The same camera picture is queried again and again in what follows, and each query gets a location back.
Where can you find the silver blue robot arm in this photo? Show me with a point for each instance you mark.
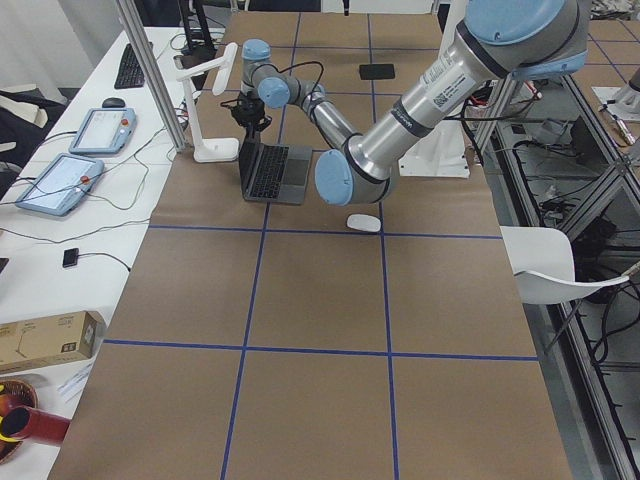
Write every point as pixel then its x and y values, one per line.
pixel 494 39

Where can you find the black side-table mouse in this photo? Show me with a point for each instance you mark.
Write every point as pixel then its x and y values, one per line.
pixel 113 102

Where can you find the cardboard lamp box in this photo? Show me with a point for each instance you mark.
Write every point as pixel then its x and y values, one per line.
pixel 48 341

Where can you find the woven basket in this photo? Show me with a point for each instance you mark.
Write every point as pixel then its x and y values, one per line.
pixel 14 393

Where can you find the black mouse pad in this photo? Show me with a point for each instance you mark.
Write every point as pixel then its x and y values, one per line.
pixel 376 71

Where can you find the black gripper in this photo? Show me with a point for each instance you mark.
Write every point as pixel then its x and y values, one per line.
pixel 248 107

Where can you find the grey laptop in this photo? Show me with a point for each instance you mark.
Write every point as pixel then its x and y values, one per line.
pixel 274 173

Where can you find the lower blue teach pendant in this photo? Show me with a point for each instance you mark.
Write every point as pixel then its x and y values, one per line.
pixel 62 185

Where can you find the upper blue teach pendant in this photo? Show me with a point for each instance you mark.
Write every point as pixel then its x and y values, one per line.
pixel 104 131

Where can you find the aluminium frame post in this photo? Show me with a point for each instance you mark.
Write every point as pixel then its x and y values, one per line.
pixel 136 34

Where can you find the white chair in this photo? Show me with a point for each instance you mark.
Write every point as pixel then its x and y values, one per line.
pixel 543 266

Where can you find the blue teach pendant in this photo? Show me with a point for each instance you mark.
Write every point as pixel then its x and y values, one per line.
pixel 62 185
pixel 104 131

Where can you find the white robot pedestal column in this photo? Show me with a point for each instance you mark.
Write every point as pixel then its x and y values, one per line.
pixel 442 152

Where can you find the black keyboard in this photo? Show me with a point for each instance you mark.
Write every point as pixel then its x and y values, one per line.
pixel 130 74

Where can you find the white computer mouse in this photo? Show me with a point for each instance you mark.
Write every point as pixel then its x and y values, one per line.
pixel 364 223

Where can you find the small black square device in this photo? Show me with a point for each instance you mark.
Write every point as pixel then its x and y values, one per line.
pixel 70 257

